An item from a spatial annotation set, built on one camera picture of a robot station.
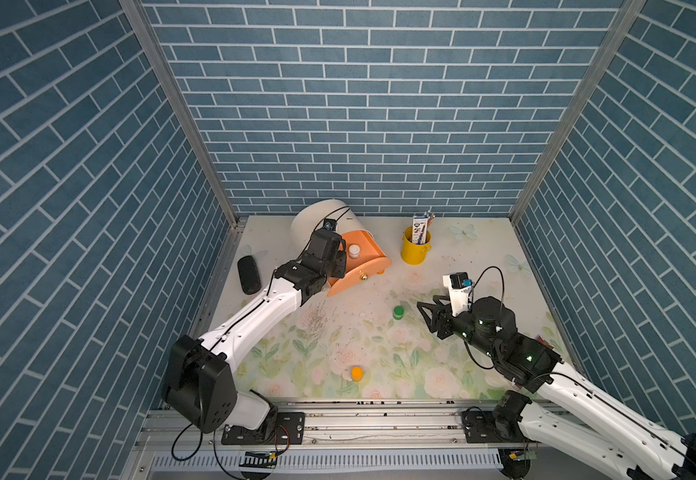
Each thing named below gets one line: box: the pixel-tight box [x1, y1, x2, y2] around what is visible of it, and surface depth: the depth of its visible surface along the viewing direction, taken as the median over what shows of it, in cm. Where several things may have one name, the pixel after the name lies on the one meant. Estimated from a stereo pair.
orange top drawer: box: [327, 230, 393, 297], surface depth 81 cm
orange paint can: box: [350, 365, 364, 382], surface depth 83 cm
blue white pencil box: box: [412, 218, 429, 244], surface depth 101 cm
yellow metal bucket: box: [401, 226, 432, 265], surface depth 104 cm
